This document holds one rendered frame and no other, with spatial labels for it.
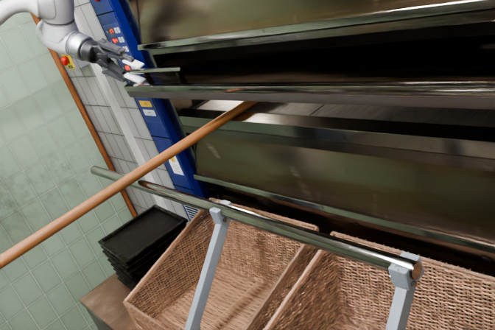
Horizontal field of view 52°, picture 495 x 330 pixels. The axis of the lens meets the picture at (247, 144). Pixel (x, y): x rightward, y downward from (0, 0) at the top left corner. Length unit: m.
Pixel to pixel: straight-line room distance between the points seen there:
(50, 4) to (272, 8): 0.82
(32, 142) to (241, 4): 1.54
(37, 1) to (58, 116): 0.96
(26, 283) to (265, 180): 1.50
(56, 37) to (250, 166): 0.79
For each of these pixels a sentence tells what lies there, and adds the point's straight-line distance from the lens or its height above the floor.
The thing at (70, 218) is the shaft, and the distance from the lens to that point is 1.41.
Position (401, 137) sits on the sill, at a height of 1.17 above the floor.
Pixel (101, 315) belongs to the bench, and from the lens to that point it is 2.16.
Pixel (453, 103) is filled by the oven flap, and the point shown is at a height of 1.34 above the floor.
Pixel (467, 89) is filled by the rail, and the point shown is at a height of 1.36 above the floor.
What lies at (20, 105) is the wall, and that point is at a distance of 2.61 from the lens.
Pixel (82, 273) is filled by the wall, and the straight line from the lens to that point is 2.86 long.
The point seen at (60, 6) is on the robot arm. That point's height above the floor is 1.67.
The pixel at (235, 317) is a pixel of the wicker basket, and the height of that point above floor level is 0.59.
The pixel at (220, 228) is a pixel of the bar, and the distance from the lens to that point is 1.17.
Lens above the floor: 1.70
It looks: 22 degrees down
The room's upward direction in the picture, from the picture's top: 21 degrees counter-clockwise
